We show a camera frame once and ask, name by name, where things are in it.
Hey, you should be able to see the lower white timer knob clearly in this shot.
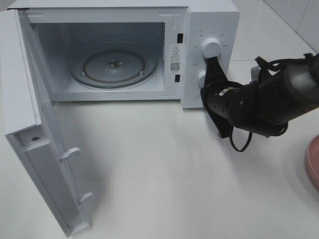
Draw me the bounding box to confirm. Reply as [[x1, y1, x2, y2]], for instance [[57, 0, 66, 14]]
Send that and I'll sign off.
[[197, 70, 206, 88]]

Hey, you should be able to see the pink round plate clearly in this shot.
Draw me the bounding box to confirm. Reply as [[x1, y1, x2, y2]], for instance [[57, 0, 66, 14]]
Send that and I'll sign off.
[[305, 135, 319, 191]]

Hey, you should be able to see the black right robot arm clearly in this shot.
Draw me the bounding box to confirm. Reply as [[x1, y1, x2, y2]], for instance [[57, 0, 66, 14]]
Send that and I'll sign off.
[[201, 53, 319, 138]]

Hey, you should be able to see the white microwave door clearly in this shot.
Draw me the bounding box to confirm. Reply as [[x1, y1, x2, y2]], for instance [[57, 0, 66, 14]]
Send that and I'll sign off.
[[0, 9, 92, 237]]

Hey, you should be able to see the upper white power knob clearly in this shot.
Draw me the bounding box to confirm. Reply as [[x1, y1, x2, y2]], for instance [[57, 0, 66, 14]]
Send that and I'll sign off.
[[199, 36, 222, 59]]

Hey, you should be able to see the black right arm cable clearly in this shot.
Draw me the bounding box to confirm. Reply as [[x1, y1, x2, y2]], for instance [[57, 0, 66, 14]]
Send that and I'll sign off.
[[229, 52, 316, 152]]

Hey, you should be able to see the round white door button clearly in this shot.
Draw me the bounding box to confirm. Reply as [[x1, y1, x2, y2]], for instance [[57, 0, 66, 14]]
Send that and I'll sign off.
[[194, 94, 202, 105]]

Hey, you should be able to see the white microwave oven body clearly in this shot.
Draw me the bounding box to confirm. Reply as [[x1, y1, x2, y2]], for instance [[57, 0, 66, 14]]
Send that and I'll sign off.
[[6, 0, 240, 108]]

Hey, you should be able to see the glass microwave turntable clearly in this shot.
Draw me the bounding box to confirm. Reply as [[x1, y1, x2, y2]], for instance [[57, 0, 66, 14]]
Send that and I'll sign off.
[[69, 41, 163, 89]]

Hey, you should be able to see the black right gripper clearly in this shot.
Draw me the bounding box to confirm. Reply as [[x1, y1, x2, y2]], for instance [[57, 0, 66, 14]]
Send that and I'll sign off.
[[201, 57, 243, 117]]

